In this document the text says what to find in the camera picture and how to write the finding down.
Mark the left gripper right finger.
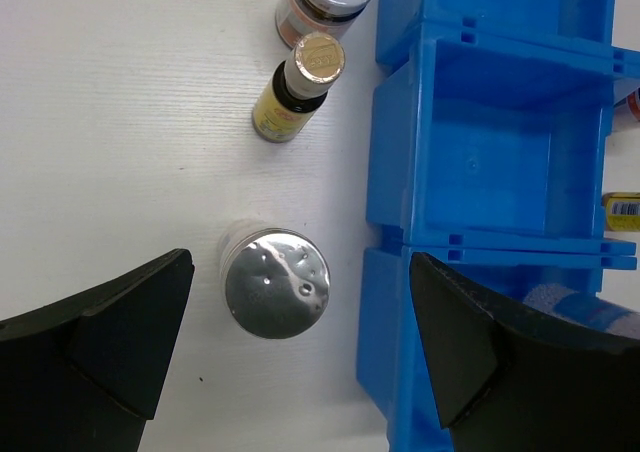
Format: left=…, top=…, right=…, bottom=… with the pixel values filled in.
left=410, top=253, right=639, bottom=451

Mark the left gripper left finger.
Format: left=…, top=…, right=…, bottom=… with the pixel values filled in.
left=1, top=249, right=194, bottom=451

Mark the gold-cap yellow bottle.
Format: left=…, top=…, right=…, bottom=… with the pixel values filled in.
left=252, top=32, right=346, bottom=143
left=602, top=192, right=640, bottom=232

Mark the blue three-compartment plastic bin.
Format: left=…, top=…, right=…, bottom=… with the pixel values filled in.
left=356, top=0, right=639, bottom=451

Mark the right white-lid spice jar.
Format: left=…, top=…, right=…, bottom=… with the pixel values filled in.
left=613, top=89, right=640, bottom=130

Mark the white-lid spice jar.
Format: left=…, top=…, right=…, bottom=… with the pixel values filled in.
left=613, top=89, right=640, bottom=130
left=275, top=0, right=371, bottom=48

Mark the left white-lid spice jar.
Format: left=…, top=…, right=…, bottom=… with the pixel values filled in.
left=275, top=0, right=371, bottom=48

